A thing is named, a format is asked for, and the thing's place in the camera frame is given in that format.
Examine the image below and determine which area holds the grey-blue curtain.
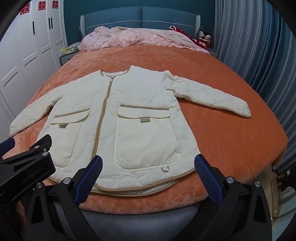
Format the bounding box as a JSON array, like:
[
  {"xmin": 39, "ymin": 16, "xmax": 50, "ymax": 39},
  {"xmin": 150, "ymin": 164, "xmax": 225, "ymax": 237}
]
[{"xmin": 213, "ymin": 0, "xmax": 296, "ymax": 144}]

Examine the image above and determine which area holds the pink embroidered quilt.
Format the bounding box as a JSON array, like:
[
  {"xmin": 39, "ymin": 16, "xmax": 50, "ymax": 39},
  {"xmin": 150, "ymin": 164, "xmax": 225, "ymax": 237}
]
[{"xmin": 80, "ymin": 26, "xmax": 211, "ymax": 55}]

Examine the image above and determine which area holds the pale yellow cloth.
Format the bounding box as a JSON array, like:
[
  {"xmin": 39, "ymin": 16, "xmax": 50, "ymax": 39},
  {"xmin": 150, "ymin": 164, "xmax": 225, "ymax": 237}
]
[{"xmin": 60, "ymin": 44, "xmax": 81, "ymax": 55}]

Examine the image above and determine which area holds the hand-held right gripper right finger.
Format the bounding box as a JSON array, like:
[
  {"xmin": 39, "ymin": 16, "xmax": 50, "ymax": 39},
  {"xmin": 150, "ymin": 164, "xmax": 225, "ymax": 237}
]
[{"xmin": 194, "ymin": 154, "xmax": 273, "ymax": 241}]

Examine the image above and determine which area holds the white wardrobe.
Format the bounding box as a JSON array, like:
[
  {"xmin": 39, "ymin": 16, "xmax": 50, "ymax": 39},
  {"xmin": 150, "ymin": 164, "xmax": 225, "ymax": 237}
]
[{"xmin": 0, "ymin": 0, "xmax": 67, "ymax": 130}]

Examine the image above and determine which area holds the blue upholstered headboard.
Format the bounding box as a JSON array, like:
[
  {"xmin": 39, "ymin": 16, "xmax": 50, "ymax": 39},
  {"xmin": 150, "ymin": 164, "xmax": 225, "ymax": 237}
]
[{"xmin": 80, "ymin": 6, "xmax": 201, "ymax": 37}]

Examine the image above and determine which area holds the dark nightstand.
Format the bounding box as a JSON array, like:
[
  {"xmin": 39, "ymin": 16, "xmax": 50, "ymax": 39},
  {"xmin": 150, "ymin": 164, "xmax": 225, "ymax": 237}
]
[{"xmin": 59, "ymin": 50, "xmax": 80, "ymax": 67}]

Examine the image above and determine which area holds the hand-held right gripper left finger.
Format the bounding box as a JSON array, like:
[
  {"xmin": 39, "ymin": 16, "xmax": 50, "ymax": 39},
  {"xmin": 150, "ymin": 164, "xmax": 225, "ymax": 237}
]
[{"xmin": 25, "ymin": 155, "xmax": 107, "ymax": 241}]

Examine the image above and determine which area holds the cream quilted jacket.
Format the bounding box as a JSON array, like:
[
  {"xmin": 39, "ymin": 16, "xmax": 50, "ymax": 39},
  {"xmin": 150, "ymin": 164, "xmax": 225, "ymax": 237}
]
[{"xmin": 9, "ymin": 65, "xmax": 252, "ymax": 194}]

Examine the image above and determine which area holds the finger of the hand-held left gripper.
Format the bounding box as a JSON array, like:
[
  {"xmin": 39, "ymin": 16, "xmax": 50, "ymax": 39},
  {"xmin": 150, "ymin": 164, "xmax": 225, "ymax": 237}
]
[
  {"xmin": 0, "ymin": 138, "xmax": 16, "ymax": 160},
  {"xmin": 0, "ymin": 134, "xmax": 53, "ymax": 164}
]

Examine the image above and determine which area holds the orange plush blanket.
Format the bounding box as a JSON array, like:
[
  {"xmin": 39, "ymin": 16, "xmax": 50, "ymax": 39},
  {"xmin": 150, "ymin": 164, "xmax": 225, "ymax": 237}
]
[{"xmin": 9, "ymin": 44, "xmax": 288, "ymax": 215}]

